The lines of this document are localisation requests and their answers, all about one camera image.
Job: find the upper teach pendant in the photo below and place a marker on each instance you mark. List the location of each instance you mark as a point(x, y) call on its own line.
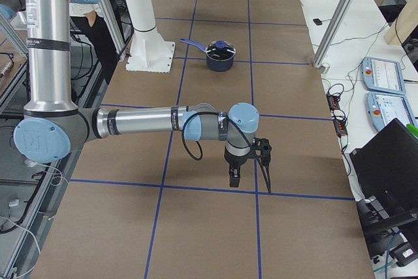
point(382, 75)

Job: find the glass lid blue knob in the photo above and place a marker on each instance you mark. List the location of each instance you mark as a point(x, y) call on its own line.
point(220, 50)

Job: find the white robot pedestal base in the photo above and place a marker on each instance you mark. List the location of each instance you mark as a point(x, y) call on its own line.
point(149, 52)

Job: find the black laptop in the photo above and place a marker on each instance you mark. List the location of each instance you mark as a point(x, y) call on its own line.
point(388, 164)

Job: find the black orange power strip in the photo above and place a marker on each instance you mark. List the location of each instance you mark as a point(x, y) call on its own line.
point(339, 117)

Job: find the lower teach pendant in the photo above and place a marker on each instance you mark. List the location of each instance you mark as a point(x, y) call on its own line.
point(384, 107)

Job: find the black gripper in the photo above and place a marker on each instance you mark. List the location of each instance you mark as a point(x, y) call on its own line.
point(236, 164)

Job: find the dark blue pot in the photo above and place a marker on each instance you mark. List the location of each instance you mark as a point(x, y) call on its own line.
point(218, 65)

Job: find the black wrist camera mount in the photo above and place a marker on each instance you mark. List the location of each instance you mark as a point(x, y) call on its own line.
point(261, 149)

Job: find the small black device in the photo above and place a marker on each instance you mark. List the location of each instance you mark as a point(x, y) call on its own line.
point(317, 21)

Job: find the person in black trousers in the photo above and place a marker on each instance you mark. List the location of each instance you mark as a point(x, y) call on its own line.
point(90, 20)

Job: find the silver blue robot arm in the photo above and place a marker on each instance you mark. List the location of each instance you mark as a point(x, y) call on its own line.
point(53, 124)

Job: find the teach pendant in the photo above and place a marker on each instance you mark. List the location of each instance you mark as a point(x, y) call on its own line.
point(384, 107)
point(382, 75)

